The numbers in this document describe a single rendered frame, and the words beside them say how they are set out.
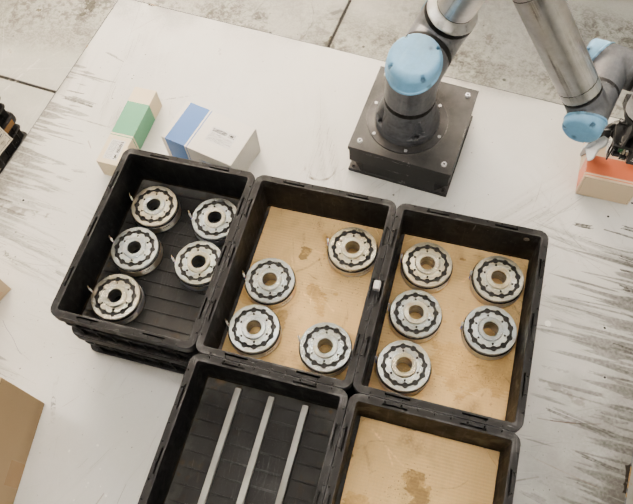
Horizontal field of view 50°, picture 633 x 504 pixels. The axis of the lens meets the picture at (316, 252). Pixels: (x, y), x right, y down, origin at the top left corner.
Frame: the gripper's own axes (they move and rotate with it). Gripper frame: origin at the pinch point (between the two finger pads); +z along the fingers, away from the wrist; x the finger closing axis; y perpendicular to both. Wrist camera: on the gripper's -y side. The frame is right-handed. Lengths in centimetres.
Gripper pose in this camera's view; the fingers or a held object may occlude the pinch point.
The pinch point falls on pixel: (612, 159)
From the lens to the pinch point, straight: 175.1
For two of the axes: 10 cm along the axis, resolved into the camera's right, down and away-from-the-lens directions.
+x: 9.5, 2.4, -1.8
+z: 0.5, 4.5, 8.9
